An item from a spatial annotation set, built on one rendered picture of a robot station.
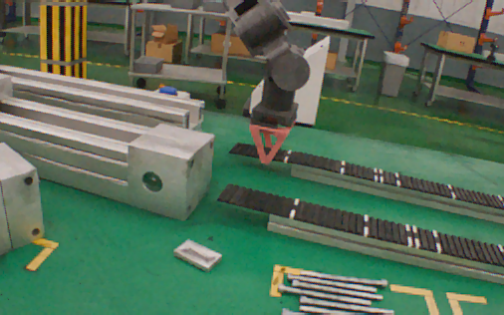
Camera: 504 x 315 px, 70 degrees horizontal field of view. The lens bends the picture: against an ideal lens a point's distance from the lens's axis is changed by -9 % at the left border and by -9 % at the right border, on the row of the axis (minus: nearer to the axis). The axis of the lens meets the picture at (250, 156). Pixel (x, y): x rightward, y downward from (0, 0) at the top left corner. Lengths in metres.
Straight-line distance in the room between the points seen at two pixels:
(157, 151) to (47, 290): 0.22
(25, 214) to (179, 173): 0.20
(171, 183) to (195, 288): 0.15
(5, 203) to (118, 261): 0.14
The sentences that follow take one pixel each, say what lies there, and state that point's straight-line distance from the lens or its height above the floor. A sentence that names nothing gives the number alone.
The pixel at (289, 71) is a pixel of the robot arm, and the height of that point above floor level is 0.98.
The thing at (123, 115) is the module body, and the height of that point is 0.84.
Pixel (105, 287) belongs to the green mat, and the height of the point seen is 0.78.
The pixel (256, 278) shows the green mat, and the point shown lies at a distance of 0.47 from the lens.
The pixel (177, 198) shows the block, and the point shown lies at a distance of 0.54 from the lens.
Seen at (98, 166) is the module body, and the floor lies 0.83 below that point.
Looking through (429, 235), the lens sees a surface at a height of 0.81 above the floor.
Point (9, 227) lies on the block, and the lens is 0.51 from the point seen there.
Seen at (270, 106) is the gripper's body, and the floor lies 0.90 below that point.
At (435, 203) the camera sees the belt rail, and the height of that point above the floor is 0.79.
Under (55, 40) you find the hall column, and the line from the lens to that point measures 3.93.
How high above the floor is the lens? 1.09
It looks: 23 degrees down
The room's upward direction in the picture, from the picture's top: 8 degrees clockwise
